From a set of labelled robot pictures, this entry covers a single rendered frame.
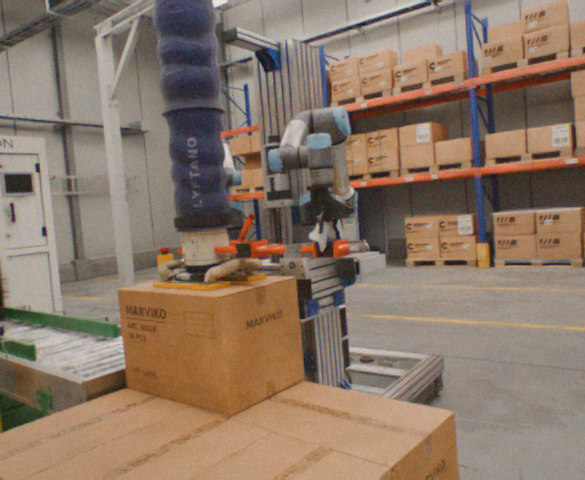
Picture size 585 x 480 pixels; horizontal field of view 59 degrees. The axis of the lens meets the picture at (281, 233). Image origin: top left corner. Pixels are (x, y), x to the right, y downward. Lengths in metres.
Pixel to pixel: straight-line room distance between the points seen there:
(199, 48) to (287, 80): 0.74
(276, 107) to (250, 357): 1.34
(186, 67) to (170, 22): 0.17
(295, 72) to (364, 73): 7.22
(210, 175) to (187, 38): 0.50
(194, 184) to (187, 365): 0.65
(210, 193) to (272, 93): 0.90
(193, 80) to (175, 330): 0.90
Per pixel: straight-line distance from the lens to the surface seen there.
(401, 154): 9.31
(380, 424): 1.66
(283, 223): 2.49
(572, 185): 9.93
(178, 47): 1.99
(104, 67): 5.74
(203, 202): 1.90
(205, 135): 1.94
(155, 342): 2.01
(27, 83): 12.46
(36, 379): 2.62
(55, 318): 3.72
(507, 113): 10.17
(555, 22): 8.93
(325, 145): 1.59
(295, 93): 2.58
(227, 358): 1.73
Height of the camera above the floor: 1.21
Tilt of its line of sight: 3 degrees down
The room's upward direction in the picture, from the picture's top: 5 degrees counter-clockwise
